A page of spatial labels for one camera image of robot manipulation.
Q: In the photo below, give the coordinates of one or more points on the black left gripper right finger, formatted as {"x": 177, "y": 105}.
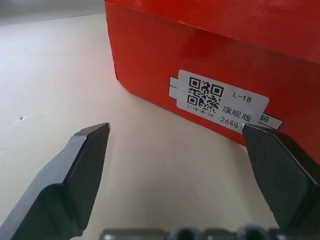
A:
{"x": 282, "y": 172}

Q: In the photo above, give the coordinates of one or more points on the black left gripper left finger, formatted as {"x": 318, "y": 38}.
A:
{"x": 57, "y": 185}

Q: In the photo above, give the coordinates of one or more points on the red cardboard box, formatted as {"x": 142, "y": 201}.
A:
{"x": 215, "y": 55}

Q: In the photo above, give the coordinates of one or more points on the white QR code label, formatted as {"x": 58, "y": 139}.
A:
{"x": 222, "y": 98}

